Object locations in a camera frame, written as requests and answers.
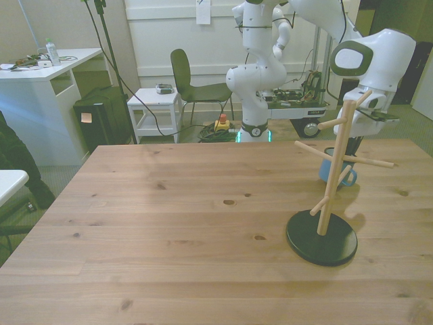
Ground white rounded table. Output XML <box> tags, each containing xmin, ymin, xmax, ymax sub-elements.
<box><xmin>0</xmin><ymin>169</ymin><xmax>30</xmax><ymax>208</ymax></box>

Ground yellow emergency stop button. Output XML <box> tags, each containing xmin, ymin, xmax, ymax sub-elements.
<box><xmin>214</xmin><ymin>114</ymin><xmax>231</xmax><ymax>133</ymax></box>

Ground long black cable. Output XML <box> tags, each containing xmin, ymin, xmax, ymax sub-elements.
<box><xmin>81</xmin><ymin>0</ymin><xmax>207</xmax><ymax>137</ymax></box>

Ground black box case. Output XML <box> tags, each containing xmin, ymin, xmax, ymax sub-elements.
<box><xmin>72</xmin><ymin>87</ymin><xmax>135</xmax><ymax>154</ymax></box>

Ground white desk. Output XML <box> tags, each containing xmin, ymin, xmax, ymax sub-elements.
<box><xmin>0</xmin><ymin>47</ymin><xmax>113</xmax><ymax>167</ymax></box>

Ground wooden mug tree black base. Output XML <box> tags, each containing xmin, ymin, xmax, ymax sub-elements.
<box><xmin>286</xmin><ymin>89</ymin><xmax>398</xmax><ymax>267</ymax></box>

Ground blue enamel mug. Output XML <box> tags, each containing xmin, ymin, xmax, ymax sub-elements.
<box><xmin>318</xmin><ymin>146</ymin><xmax>359</xmax><ymax>188</ymax></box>

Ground clear plastic bottle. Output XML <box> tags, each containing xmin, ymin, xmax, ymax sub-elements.
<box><xmin>45</xmin><ymin>37</ymin><xmax>62</xmax><ymax>67</ymax></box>

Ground white paper sheet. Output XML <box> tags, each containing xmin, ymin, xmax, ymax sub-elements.
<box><xmin>196</xmin><ymin>0</ymin><xmax>212</xmax><ymax>26</ymax></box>

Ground coiled floor cables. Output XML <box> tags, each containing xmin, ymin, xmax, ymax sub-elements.
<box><xmin>197</xmin><ymin>122</ymin><xmax>238</xmax><ymax>144</ymax></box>

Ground dark clothed person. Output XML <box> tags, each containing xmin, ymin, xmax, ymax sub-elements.
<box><xmin>0</xmin><ymin>110</ymin><xmax>57</xmax><ymax>211</ymax></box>

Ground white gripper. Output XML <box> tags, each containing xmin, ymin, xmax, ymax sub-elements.
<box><xmin>342</xmin><ymin>87</ymin><xmax>401</xmax><ymax>157</ymax></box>

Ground mobile cart with electronics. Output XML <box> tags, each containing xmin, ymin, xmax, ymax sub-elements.
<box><xmin>258</xmin><ymin>26</ymin><xmax>346</xmax><ymax>139</ymax></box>

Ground black tripod stand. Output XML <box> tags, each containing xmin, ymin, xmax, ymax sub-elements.
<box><xmin>93</xmin><ymin>0</ymin><xmax>139</xmax><ymax>146</ymax></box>

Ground olive green chair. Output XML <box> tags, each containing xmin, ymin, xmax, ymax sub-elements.
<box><xmin>170</xmin><ymin>48</ymin><xmax>234</xmax><ymax>126</ymax></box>

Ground small white side table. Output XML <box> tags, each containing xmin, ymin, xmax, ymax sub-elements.
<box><xmin>127</xmin><ymin>87</ymin><xmax>183</xmax><ymax>145</ymax></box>

